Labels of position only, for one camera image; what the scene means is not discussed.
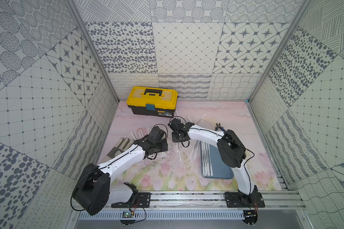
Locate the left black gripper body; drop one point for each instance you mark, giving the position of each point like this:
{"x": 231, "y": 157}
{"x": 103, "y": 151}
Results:
{"x": 159, "y": 146}

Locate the left controller board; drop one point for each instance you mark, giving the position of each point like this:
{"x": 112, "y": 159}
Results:
{"x": 127, "y": 215}

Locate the yellow black toolbox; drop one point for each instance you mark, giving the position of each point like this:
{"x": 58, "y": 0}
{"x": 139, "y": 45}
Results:
{"x": 153, "y": 101}

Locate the right controller board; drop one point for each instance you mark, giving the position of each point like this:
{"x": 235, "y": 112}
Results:
{"x": 250, "y": 217}

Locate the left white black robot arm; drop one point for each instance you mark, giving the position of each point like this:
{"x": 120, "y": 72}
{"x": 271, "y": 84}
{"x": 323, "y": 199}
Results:
{"x": 94, "y": 190}

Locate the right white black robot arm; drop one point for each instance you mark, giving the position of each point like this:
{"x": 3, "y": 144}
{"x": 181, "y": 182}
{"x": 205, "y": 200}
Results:
{"x": 232, "y": 151}

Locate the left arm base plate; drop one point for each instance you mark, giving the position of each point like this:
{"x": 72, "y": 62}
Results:
{"x": 139, "y": 200}

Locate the blue handled pliers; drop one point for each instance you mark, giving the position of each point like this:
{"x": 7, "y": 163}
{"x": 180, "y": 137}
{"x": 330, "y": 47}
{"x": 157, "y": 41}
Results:
{"x": 219, "y": 128}

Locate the pink floral table mat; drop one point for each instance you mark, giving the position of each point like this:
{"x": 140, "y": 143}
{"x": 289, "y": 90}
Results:
{"x": 180, "y": 168}

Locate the aluminium mounting rail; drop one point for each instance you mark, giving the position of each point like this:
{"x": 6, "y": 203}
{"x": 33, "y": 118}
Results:
{"x": 274, "y": 200}

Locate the blue plastic storage tray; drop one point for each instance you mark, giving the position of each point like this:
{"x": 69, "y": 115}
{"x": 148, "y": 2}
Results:
{"x": 213, "y": 166}

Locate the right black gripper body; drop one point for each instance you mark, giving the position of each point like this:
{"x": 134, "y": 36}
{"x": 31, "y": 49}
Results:
{"x": 176, "y": 138}

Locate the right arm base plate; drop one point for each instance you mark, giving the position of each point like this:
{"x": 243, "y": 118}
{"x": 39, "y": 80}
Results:
{"x": 240, "y": 200}

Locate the controller board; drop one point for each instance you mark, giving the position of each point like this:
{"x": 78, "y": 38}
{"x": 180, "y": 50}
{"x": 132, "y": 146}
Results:
{"x": 127, "y": 215}
{"x": 250, "y": 217}

